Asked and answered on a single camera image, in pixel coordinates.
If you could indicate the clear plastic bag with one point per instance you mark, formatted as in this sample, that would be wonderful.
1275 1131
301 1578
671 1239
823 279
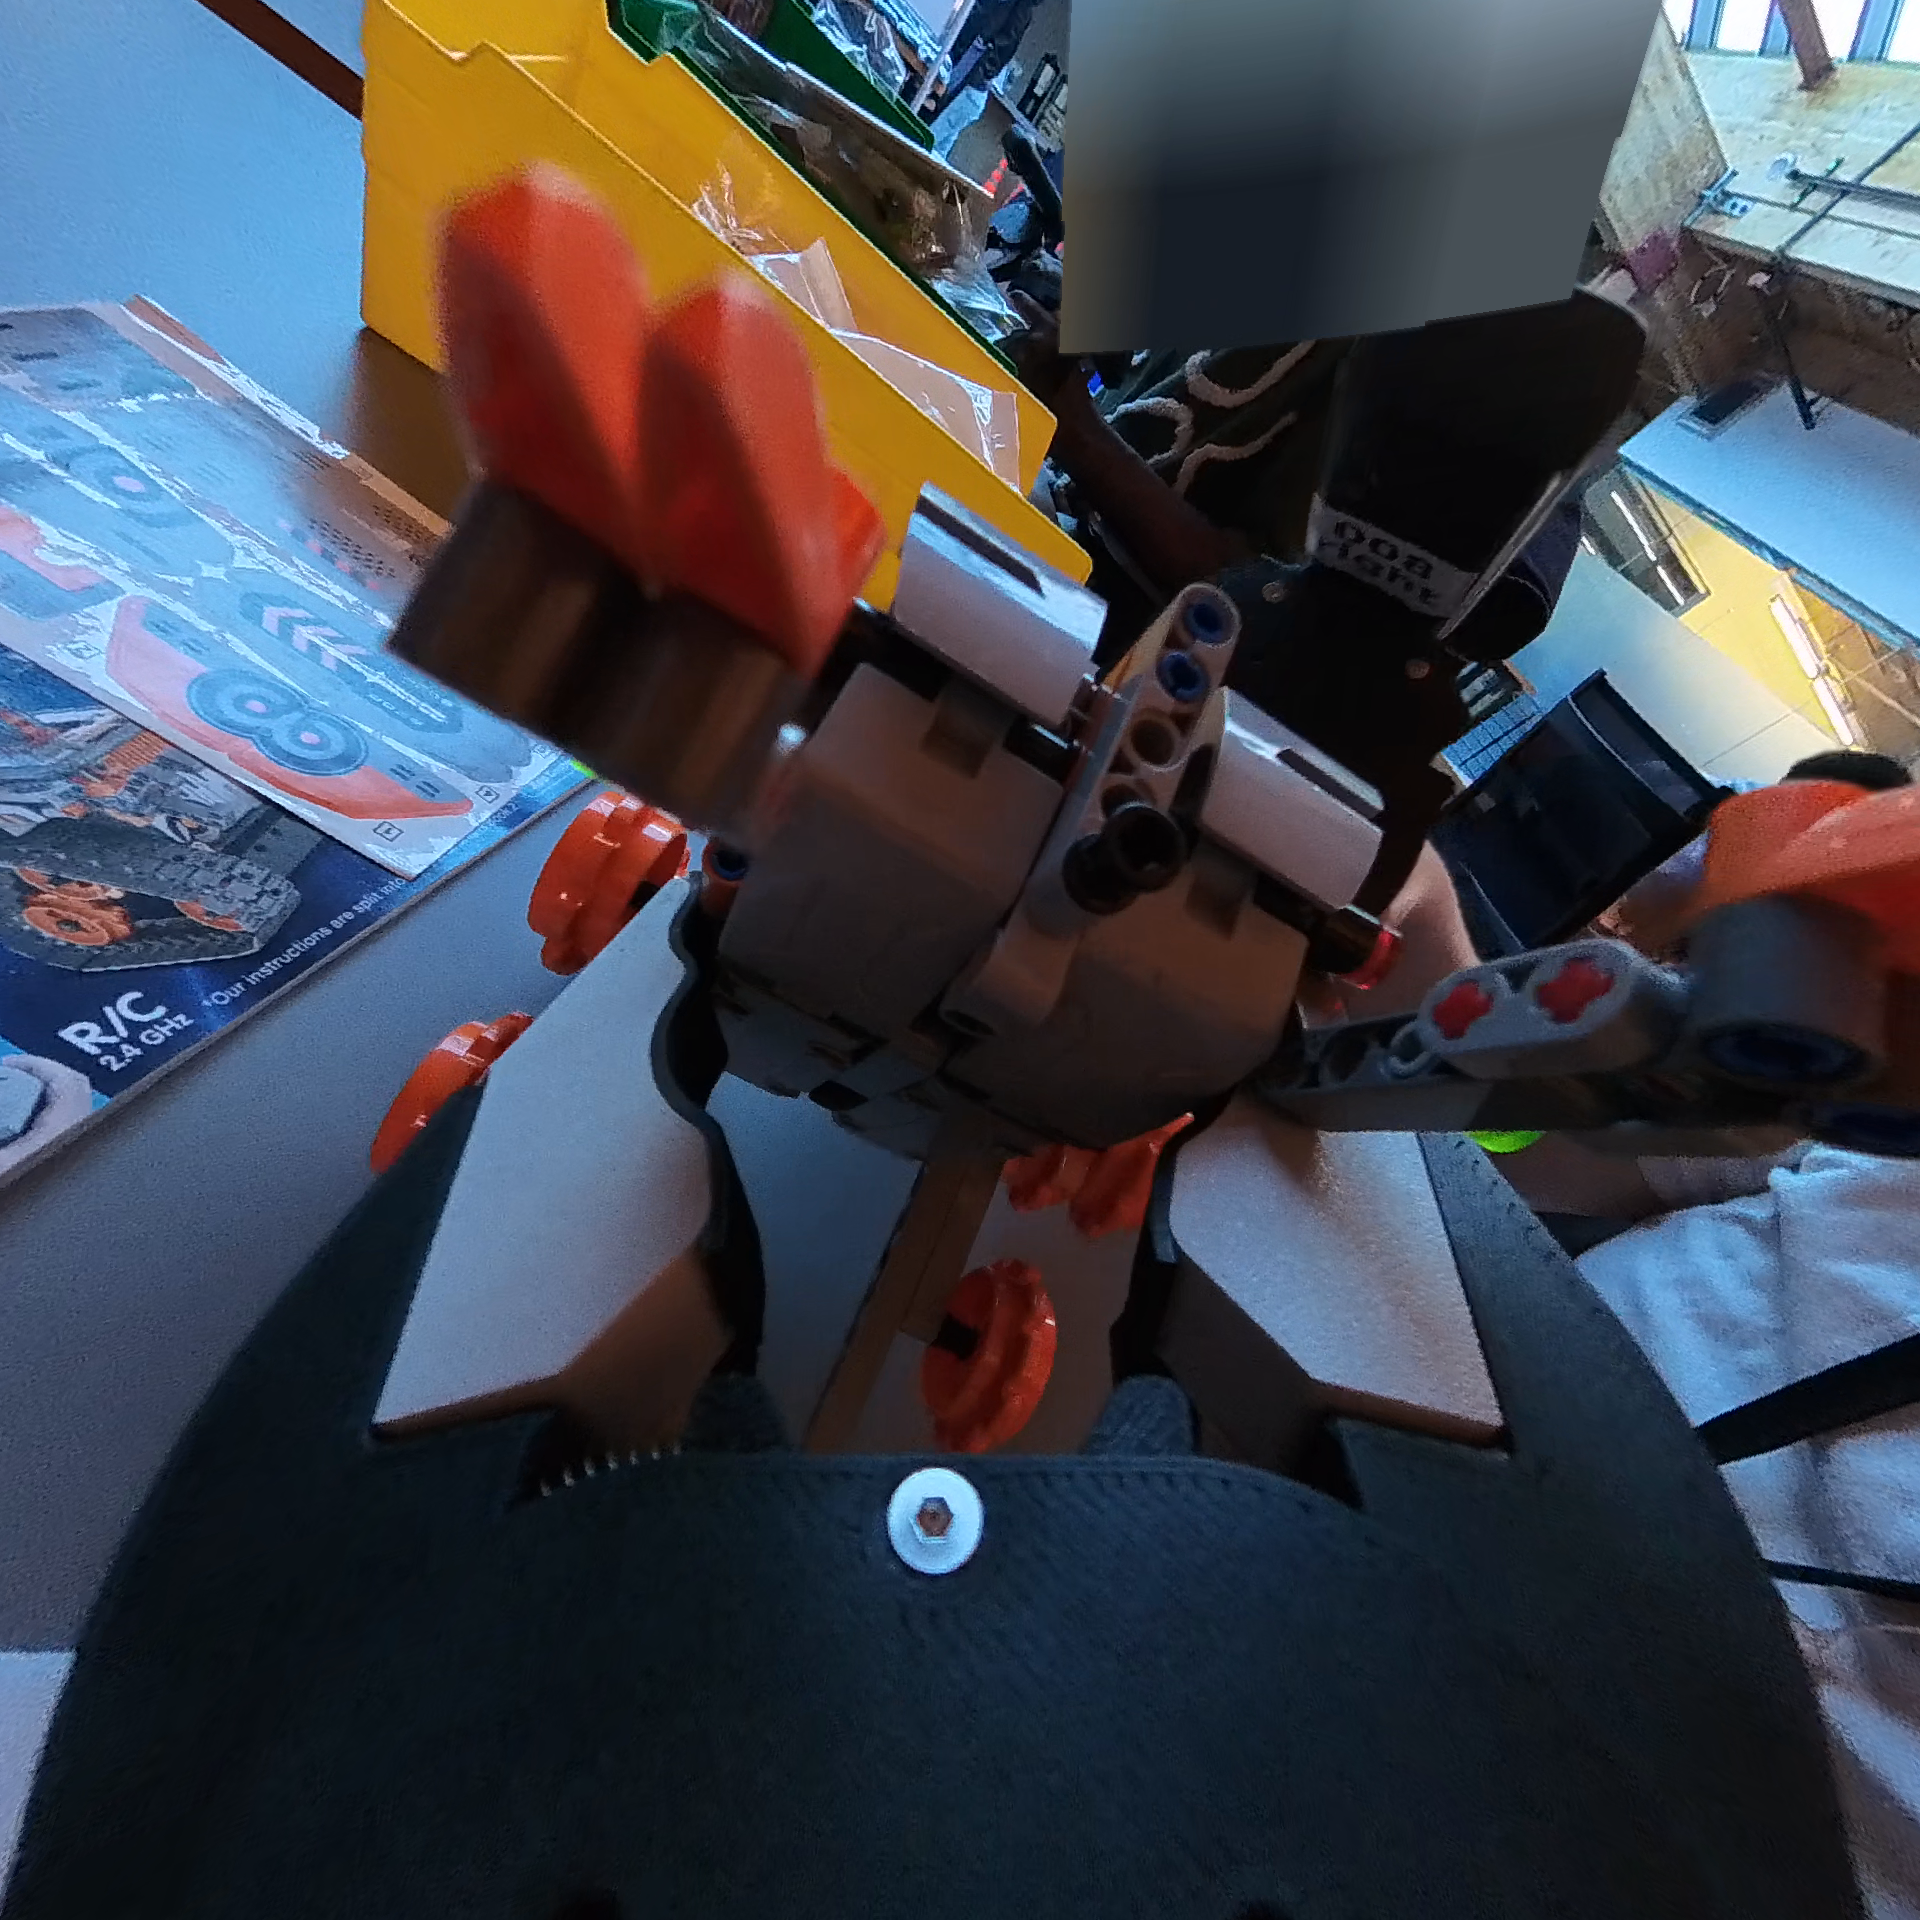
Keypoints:
886 304

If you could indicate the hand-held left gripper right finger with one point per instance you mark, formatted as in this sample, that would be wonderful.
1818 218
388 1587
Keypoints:
1332 1269

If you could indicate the person's white trousers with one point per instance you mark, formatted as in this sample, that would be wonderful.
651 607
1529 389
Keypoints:
1795 1269

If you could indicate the green plastic tray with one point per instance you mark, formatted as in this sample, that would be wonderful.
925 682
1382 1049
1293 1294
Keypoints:
709 46

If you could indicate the person's dark patterned top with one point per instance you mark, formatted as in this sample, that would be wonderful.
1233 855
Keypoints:
1200 434

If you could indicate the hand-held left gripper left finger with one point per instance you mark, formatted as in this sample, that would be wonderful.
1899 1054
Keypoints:
554 1141

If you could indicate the grey orange sticker sheet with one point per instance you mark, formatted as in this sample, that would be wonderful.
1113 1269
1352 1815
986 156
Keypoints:
189 601

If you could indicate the blue instruction booklet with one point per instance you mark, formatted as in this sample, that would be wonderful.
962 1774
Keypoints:
165 958

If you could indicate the yellow plastic bin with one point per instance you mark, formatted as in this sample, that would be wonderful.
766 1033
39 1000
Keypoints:
446 186

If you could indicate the grey orange brick robot model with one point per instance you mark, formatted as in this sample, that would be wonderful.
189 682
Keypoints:
898 842

